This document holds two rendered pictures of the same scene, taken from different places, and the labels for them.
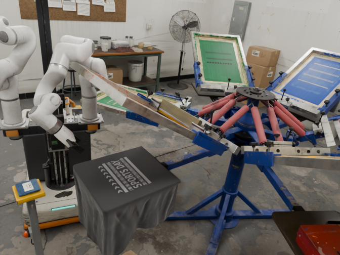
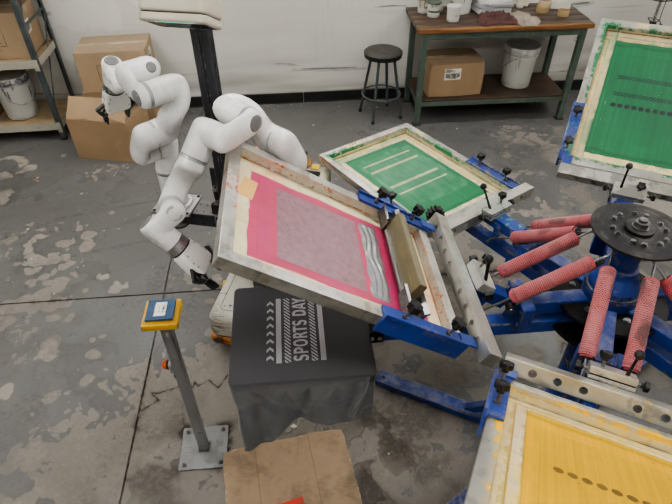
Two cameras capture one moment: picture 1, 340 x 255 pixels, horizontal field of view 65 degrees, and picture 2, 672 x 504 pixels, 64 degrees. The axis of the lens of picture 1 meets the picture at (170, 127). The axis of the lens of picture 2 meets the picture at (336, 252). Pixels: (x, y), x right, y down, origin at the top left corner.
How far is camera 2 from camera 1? 0.84 m
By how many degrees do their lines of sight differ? 32
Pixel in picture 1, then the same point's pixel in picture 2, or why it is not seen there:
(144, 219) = (309, 410)
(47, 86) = (179, 182)
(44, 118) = (157, 237)
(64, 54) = (199, 140)
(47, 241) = not seen: hidden behind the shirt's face
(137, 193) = (291, 371)
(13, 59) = (159, 124)
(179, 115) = (403, 257)
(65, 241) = not seen: hidden behind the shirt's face
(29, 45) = (177, 105)
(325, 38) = not seen: outside the picture
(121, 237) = (268, 422)
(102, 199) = (239, 362)
